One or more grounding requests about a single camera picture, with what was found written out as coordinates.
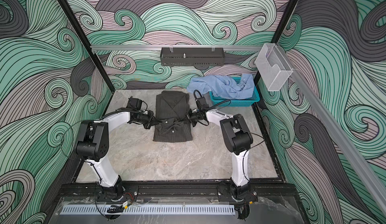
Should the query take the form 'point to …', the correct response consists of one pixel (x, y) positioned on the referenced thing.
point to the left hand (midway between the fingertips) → (162, 119)
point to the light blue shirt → (240, 87)
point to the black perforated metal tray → (192, 58)
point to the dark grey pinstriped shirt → (172, 108)
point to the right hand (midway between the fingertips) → (179, 119)
